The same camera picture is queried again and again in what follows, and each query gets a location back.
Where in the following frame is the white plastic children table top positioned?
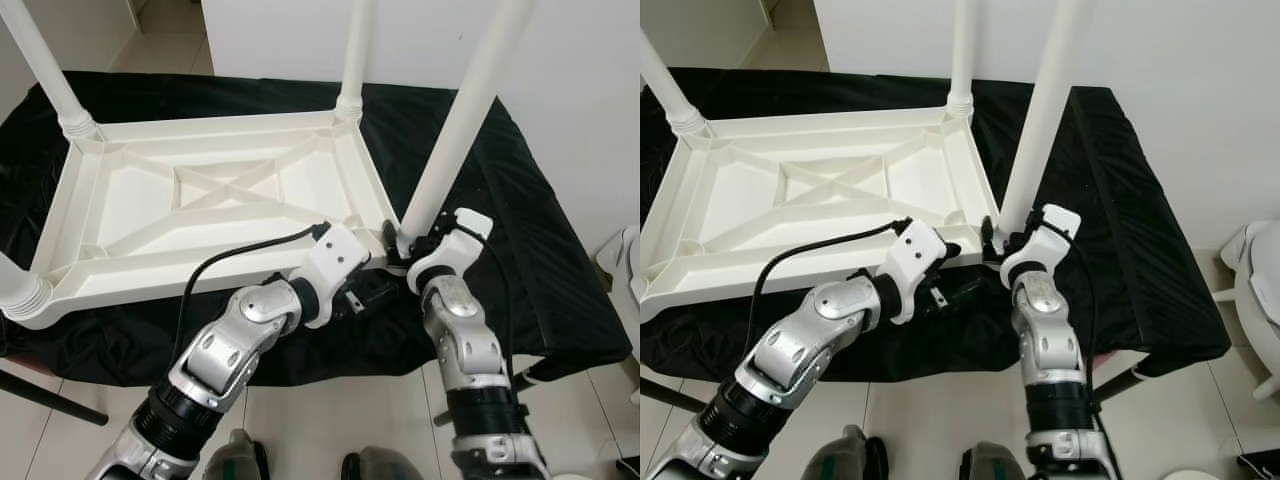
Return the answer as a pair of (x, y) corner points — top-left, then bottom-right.
(640, 105), (1001, 323)
(5, 108), (401, 331)

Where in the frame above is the grey robot right foot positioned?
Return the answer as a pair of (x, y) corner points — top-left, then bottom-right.
(342, 447), (431, 480)
(960, 442), (1041, 480)

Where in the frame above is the grey robot foot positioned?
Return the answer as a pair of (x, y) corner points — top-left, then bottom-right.
(800, 425), (891, 480)
(342, 447), (431, 480)
(203, 428), (271, 480)
(960, 442), (1041, 480)

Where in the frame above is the grey robot left foot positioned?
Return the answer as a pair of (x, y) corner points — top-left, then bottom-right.
(203, 428), (271, 480)
(800, 425), (891, 480)

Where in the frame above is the white rounded plastic object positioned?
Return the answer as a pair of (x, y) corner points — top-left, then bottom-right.
(598, 228), (641, 301)
(1215, 220), (1280, 401)

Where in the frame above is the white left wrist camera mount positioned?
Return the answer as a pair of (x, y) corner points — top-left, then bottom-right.
(880, 220), (951, 323)
(295, 222), (373, 329)

